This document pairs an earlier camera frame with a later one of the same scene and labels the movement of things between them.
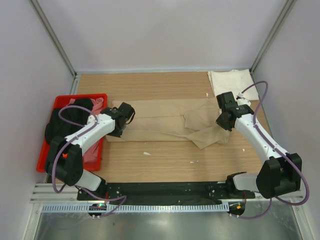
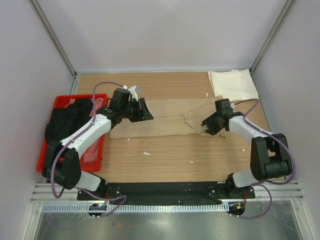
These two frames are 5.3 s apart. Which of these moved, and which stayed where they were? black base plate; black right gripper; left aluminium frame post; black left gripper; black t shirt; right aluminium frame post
Moved: black left gripper; black right gripper
Stayed: left aluminium frame post; black t shirt; black base plate; right aluminium frame post
